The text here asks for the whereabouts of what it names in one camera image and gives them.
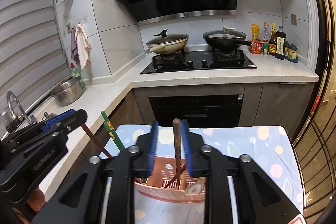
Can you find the clear plastic bottle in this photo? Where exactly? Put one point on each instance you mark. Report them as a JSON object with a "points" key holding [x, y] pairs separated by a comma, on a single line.
{"points": [[265, 33]]}

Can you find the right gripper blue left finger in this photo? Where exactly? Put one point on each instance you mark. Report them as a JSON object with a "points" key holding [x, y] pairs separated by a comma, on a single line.
{"points": [[152, 147]]}

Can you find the red instant noodle cup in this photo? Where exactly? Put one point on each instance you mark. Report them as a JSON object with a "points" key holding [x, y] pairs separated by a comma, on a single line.
{"points": [[256, 47]]}

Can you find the built-in black oven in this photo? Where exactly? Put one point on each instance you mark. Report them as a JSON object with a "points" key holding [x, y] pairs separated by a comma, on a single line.
{"points": [[222, 111]]}

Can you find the black gas stove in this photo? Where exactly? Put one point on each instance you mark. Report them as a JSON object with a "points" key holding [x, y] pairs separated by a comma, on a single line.
{"points": [[198, 60]]}

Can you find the black-framed glass door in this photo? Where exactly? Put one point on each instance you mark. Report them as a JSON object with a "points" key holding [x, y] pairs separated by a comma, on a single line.
{"points": [[314, 144]]}

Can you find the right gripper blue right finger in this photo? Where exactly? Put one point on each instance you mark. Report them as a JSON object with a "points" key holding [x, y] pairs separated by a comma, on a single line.
{"points": [[187, 148]]}

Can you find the beige wok with lid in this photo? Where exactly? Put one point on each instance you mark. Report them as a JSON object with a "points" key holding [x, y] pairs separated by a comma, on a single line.
{"points": [[166, 44]]}

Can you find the white window blinds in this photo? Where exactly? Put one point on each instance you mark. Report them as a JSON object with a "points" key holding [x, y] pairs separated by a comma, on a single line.
{"points": [[32, 58]]}

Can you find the white hanging towel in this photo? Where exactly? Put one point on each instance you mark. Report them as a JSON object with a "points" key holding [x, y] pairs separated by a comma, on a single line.
{"points": [[83, 46]]}

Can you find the yellow seasoning packet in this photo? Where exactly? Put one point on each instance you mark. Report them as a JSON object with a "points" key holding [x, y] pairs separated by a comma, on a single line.
{"points": [[255, 29]]}

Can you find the brown chopstick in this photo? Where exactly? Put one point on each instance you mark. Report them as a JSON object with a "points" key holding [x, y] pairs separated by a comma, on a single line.
{"points": [[177, 148], [183, 168]]}

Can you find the dark soy sauce bottle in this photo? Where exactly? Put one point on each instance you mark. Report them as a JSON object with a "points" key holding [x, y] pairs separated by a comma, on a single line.
{"points": [[280, 46]]}

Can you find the white ceramic soup spoon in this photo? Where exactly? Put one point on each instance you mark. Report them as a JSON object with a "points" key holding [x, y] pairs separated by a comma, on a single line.
{"points": [[196, 188]]}

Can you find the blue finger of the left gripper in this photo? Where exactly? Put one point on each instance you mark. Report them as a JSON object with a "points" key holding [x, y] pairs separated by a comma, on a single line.
{"points": [[61, 118]]}

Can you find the green dish soap bottle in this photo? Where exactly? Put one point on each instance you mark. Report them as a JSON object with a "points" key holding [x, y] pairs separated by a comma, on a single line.
{"points": [[75, 73]]}

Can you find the purple hanging cloth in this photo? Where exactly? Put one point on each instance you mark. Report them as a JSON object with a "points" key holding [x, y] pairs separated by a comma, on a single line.
{"points": [[74, 49]]}

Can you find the green chopstick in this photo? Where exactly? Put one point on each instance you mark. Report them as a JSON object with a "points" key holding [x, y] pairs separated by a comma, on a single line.
{"points": [[112, 133], [105, 117]]}

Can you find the person's left hand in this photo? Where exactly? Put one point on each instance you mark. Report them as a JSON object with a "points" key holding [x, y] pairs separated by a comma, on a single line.
{"points": [[34, 205]]}

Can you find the chrome kitchen faucet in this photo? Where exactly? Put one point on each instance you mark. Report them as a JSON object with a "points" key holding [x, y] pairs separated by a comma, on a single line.
{"points": [[14, 115]]}

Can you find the seasoning jars on tray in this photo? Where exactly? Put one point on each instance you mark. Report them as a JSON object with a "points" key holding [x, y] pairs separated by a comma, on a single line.
{"points": [[291, 52]]}

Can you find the maroon chopstick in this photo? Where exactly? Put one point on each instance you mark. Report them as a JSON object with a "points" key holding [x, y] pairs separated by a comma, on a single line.
{"points": [[95, 140]]}

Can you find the brown sauce bottle yellow cap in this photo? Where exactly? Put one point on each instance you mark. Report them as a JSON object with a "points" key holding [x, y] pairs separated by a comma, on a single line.
{"points": [[273, 41]]}

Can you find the black wok with lid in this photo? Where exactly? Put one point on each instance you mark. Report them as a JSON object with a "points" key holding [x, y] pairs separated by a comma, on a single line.
{"points": [[227, 39]]}

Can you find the small green-cap jar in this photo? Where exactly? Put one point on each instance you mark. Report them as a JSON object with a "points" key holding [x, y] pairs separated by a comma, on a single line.
{"points": [[265, 48]]}

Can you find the steel colander bowl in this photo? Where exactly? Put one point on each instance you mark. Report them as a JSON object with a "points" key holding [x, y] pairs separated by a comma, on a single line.
{"points": [[68, 92]]}

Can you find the pink perforated utensil holder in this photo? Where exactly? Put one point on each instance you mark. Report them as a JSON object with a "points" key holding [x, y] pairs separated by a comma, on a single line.
{"points": [[170, 189]]}

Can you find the blue planet-print tablecloth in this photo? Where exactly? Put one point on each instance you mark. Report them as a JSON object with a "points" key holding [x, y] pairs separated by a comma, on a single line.
{"points": [[268, 146]]}

